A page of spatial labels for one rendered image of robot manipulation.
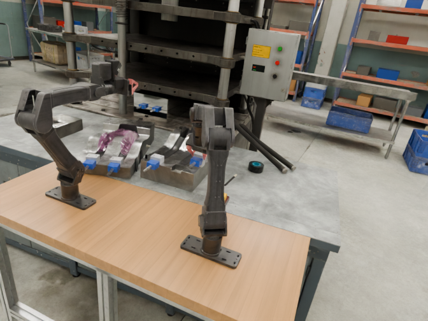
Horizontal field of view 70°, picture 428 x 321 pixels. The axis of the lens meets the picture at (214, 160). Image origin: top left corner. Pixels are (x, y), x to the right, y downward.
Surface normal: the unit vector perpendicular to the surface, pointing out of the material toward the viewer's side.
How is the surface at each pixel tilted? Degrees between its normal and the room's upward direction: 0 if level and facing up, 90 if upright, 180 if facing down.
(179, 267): 0
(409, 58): 90
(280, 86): 90
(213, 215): 74
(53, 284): 0
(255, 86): 90
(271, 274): 0
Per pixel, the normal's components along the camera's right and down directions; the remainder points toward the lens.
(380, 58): -0.46, 0.33
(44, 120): 0.92, 0.26
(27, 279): 0.11, -0.90
